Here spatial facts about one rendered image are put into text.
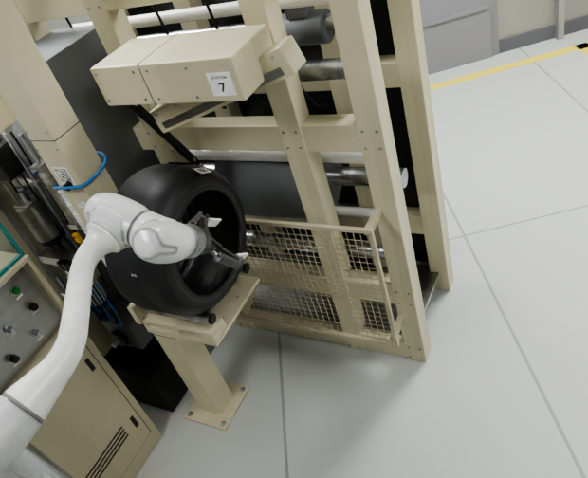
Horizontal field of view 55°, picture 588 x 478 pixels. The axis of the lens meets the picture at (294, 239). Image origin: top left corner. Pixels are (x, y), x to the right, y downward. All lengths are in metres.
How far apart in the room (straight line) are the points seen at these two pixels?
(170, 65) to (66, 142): 0.46
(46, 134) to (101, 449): 1.45
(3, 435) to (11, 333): 1.16
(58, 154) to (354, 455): 1.78
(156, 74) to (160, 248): 0.82
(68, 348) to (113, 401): 1.52
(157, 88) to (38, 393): 1.12
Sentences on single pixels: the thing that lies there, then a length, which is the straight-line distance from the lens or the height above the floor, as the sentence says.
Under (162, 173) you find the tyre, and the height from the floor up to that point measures 1.45.
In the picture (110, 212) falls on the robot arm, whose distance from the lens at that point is 1.44.
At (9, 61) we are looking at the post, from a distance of 2.02.
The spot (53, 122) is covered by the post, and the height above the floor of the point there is 1.71.
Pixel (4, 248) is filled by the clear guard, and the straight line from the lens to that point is 2.34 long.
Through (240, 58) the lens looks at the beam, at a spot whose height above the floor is 1.76.
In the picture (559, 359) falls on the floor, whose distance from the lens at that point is 2.98.
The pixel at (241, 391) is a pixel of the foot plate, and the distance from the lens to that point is 3.10.
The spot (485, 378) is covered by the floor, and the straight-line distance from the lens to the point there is 2.90.
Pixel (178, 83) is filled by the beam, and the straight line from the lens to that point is 1.96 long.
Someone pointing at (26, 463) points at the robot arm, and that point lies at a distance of 1.55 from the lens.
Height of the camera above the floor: 2.36
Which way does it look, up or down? 37 degrees down
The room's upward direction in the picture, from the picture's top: 19 degrees counter-clockwise
